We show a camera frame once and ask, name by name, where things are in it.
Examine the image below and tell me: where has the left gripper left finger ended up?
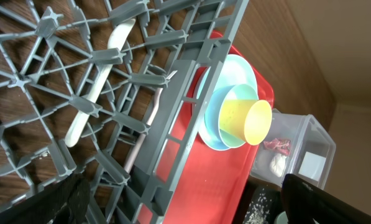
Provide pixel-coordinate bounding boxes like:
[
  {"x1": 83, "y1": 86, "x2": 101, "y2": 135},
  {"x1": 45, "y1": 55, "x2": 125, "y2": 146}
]
[{"x1": 0, "y1": 174, "x2": 91, "y2": 224}]

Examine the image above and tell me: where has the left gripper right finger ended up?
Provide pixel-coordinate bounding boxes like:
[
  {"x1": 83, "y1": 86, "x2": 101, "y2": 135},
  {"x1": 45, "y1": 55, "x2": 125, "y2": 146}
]
[{"x1": 280, "y1": 174, "x2": 371, "y2": 224}]

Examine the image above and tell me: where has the white tissue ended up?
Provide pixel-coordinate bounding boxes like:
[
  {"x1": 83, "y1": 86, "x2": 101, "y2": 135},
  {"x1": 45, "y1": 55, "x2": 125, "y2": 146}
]
[{"x1": 269, "y1": 153, "x2": 287, "y2": 177}]

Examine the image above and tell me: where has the red snack wrapper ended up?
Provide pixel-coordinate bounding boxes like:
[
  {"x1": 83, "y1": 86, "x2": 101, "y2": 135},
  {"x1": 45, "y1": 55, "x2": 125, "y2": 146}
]
[{"x1": 263, "y1": 138, "x2": 291, "y2": 156}]

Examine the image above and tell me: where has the white plastic spoon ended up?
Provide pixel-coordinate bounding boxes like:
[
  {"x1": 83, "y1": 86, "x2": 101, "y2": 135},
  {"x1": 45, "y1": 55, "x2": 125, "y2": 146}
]
[{"x1": 65, "y1": 19, "x2": 135, "y2": 147}]

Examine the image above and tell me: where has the black waste tray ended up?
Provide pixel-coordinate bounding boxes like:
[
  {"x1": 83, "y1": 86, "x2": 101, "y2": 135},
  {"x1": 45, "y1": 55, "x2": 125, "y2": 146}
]
[{"x1": 232, "y1": 179, "x2": 284, "y2": 224}]

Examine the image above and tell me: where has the grey dishwasher rack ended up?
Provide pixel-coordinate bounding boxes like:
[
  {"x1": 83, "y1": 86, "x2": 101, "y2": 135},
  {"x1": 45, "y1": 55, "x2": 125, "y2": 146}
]
[{"x1": 0, "y1": 1, "x2": 247, "y2": 223}]

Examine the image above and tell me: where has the food scraps and rice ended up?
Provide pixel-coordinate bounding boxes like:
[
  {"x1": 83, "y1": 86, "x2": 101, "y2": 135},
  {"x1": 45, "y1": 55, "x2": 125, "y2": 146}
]
[{"x1": 244, "y1": 194, "x2": 269, "y2": 224}]

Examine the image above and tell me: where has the clear plastic bin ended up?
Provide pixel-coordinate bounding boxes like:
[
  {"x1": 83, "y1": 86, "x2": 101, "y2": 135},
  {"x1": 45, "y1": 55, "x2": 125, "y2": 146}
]
[{"x1": 250, "y1": 110, "x2": 336, "y2": 189}]

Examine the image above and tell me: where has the red plastic tray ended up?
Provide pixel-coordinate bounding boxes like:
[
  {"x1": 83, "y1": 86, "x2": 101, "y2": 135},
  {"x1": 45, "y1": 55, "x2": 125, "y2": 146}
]
[{"x1": 157, "y1": 45, "x2": 275, "y2": 223}]

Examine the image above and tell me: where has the yellow plastic cup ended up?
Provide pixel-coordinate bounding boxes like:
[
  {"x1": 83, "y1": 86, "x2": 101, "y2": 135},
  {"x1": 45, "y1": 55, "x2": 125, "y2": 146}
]
[{"x1": 219, "y1": 100, "x2": 272, "y2": 146}]

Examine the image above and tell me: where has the small green bowl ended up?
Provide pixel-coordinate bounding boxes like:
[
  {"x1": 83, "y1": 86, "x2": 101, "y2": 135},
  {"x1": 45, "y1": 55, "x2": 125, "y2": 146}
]
[{"x1": 219, "y1": 83, "x2": 259, "y2": 148}]

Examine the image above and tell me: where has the light blue plate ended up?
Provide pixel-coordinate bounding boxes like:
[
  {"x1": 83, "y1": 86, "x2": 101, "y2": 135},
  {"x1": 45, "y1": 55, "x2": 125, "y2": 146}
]
[{"x1": 198, "y1": 54, "x2": 258, "y2": 151}]

